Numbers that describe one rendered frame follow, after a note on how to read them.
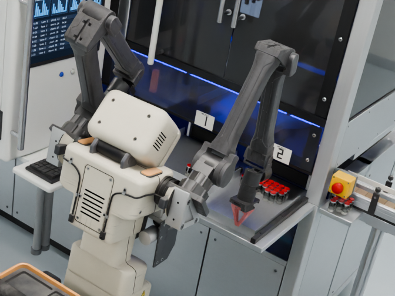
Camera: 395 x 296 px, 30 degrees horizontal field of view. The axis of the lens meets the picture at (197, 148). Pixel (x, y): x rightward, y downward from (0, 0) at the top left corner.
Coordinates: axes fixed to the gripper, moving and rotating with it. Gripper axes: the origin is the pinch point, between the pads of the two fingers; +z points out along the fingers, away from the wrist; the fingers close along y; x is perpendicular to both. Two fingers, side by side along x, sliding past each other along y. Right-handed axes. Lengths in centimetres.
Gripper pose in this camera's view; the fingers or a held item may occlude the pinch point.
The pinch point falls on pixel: (237, 223)
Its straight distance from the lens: 245.1
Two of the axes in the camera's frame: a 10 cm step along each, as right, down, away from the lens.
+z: -2.6, 9.2, 3.0
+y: 5.0, -1.4, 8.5
